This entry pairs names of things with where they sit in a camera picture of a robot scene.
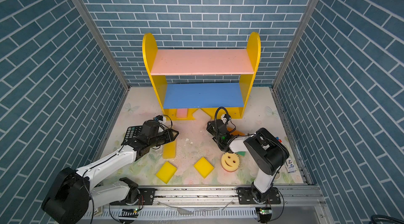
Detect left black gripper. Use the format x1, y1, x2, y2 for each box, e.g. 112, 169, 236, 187
148, 127, 181, 148

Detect pink sponge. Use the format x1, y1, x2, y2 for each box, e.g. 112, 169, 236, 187
176, 108, 188, 119

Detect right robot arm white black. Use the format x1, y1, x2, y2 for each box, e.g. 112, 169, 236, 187
207, 107, 289, 203

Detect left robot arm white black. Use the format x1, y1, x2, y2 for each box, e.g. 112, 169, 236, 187
41, 115, 179, 224

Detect yellow shelf pink blue boards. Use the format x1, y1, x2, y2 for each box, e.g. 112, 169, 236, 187
142, 32, 261, 121

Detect orange sponge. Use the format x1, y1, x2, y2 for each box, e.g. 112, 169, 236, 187
230, 129, 245, 136

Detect black calculator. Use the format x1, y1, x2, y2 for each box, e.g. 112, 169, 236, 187
122, 126, 142, 146

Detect yellow sponge upright rectangle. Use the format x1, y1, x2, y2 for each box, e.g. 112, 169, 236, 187
162, 141, 176, 159

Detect smiley face round sponge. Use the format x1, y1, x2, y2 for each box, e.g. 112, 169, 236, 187
221, 152, 241, 172

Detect bright yellow sponge left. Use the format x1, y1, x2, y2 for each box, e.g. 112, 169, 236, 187
156, 162, 177, 184

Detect bright yellow sponge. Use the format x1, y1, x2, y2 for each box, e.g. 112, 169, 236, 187
194, 157, 214, 178
156, 162, 177, 184

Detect bright yellow sponge centre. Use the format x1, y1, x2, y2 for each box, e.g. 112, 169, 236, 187
194, 157, 214, 178

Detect toothpaste box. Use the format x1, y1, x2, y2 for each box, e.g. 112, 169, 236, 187
274, 135, 297, 174

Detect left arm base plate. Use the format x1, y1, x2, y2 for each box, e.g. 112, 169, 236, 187
110, 188, 156, 207

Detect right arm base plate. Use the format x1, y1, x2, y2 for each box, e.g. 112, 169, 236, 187
236, 185, 281, 205

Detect aluminium front rail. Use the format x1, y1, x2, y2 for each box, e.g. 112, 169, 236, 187
79, 184, 333, 224

